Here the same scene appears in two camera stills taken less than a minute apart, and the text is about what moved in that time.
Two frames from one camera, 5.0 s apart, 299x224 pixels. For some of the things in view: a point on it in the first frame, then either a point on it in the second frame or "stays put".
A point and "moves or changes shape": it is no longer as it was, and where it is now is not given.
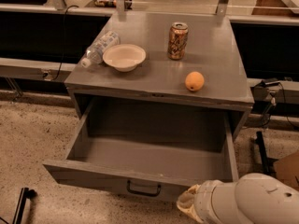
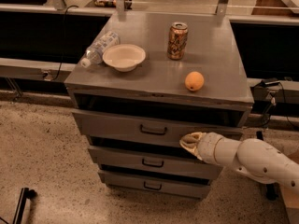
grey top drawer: (148, 149) moves or changes shape
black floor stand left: (25, 193) stays put
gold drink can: (177, 40) stays put
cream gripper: (204, 200) to (206, 147)
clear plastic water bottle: (94, 52) stays put
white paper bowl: (123, 57) stays put
